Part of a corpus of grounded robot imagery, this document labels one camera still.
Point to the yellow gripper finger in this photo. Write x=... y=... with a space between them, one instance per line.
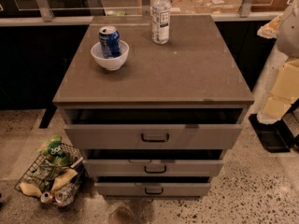
x=283 y=95

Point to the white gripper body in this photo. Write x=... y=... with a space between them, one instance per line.
x=290 y=32

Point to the blue pepsi can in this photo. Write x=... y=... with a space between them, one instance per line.
x=109 y=39

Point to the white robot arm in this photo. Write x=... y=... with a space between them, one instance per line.
x=288 y=37

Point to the white ceramic bowl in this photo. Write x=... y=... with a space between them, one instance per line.
x=110 y=64

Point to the silver can in basket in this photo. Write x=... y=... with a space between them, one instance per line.
x=65 y=195

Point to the clear plastic water bottle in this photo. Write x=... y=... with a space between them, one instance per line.
x=160 y=21

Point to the grey drawer cabinet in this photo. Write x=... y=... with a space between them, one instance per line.
x=194 y=69

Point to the middle grey drawer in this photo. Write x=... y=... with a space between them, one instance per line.
x=154 y=162

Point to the grey drawer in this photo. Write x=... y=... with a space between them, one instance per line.
x=154 y=162
x=174 y=128
x=185 y=186

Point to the bottom grey drawer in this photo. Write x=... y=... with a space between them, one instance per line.
x=185 y=186

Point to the top grey drawer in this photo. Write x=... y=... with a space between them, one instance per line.
x=174 y=128

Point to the yellow chip bag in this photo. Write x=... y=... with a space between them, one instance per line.
x=63 y=179

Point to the green snack bag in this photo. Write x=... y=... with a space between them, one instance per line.
x=53 y=151

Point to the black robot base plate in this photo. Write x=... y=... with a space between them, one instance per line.
x=275 y=137

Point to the black wire basket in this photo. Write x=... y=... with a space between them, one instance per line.
x=40 y=176

